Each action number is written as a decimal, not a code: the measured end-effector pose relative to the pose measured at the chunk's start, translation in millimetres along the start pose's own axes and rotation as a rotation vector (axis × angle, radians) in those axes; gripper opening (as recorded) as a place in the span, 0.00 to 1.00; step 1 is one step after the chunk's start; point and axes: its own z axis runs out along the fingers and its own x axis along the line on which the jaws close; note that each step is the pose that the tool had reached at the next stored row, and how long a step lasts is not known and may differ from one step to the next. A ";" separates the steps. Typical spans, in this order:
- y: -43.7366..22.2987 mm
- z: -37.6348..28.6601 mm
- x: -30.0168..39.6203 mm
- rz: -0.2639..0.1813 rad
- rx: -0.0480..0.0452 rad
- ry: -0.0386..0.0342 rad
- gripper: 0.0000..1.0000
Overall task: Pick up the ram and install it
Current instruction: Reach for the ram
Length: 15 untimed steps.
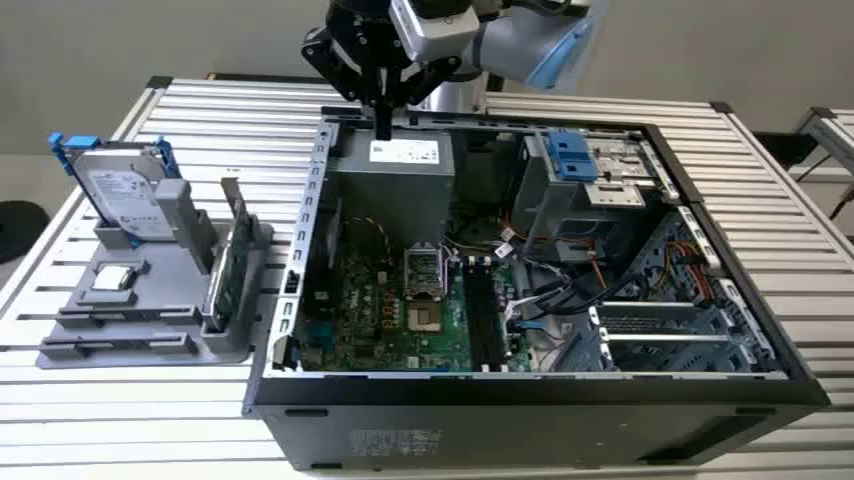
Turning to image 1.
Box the metal socket cover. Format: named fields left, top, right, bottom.
left=403, top=242, right=447, bottom=301

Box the silver CPU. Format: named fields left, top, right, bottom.
left=91, top=265, right=135, bottom=291

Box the blue RAM stick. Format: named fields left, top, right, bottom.
left=43, top=335, right=195, bottom=354

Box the aluminium slat side table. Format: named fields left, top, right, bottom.
left=786, top=106, right=854, bottom=181

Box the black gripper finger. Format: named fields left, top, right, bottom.
left=383, top=54, right=463, bottom=141
left=299, top=29, right=386, bottom=141

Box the CPU socket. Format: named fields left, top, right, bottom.
left=404, top=298, right=447, bottom=335

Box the silver disk bay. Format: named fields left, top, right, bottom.
left=553, top=299, right=762, bottom=374

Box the grey power supply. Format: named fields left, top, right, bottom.
left=330, top=127, right=459, bottom=246

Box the blue plastic drive latch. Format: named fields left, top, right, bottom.
left=545, top=130, right=597, bottom=182

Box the black cable bundle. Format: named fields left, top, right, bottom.
left=519, top=257, right=646, bottom=316

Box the black table connector block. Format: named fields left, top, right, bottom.
left=753, top=130, right=819, bottom=166

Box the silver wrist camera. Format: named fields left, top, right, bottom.
left=388, top=0, right=483, bottom=64

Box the black RAM slot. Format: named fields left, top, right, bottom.
left=480, top=257, right=500, bottom=372
left=464, top=257, right=484, bottom=372
left=472, top=257, right=492, bottom=372
left=488, top=257, right=508, bottom=372

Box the black round object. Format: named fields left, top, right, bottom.
left=0, top=199, right=49, bottom=264

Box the grey parts rack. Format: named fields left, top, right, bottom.
left=36, top=179, right=276, bottom=370

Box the green motherboard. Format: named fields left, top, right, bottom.
left=296, top=239, right=535, bottom=374

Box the twisted fan wire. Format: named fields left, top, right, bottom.
left=340, top=215, right=396, bottom=267

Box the orange red wire bundle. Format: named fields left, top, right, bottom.
left=659, top=239, right=715, bottom=309

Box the black PC case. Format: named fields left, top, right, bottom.
left=239, top=104, right=833, bottom=474

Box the graphics card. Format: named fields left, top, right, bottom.
left=203, top=175, right=266, bottom=334

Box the hard disk in blue carrier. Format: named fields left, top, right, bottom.
left=47, top=132, right=183, bottom=249

